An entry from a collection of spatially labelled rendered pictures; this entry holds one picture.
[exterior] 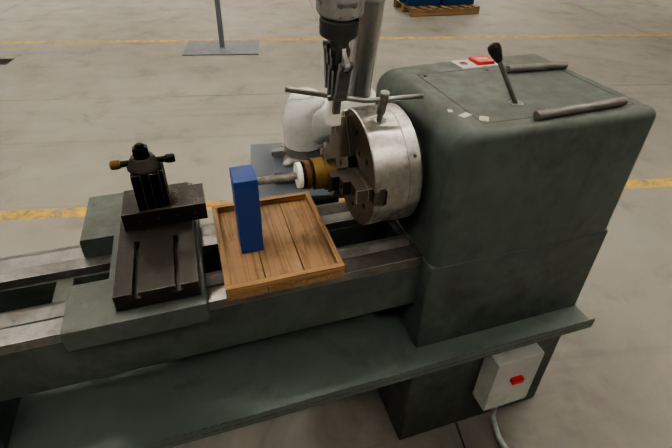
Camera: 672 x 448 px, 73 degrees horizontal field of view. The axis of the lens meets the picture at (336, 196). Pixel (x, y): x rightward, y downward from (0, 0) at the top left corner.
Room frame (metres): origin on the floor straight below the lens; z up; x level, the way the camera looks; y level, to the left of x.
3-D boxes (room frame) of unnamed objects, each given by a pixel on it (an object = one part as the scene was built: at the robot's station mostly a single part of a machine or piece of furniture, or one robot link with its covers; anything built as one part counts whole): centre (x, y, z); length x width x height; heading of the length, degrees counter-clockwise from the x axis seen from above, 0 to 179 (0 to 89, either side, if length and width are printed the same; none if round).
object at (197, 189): (0.98, 0.45, 1.00); 0.20 x 0.10 x 0.05; 109
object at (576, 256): (1.22, -0.46, 0.43); 0.60 x 0.48 x 0.86; 109
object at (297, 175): (1.00, 0.15, 1.08); 0.13 x 0.07 x 0.07; 109
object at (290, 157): (1.62, 0.15, 0.83); 0.22 x 0.18 x 0.06; 99
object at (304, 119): (1.62, 0.12, 0.97); 0.18 x 0.16 x 0.22; 98
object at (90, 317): (0.91, 0.51, 0.89); 0.53 x 0.30 x 0.06; 19
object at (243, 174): (0.97, 0.23, 1.00); 0.08 x 0.06 x 0.23; 19
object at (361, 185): (0.97, -0.05, 1.08); 0.12 x 0.11 x 0.05; 19
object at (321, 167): (1.03, 0.05, 1.08); 0.09 x 0.09 x 0.09; 19
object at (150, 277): (0.91, 0.46, 0.95); 0.43 x 0.18 x 0.04; 19
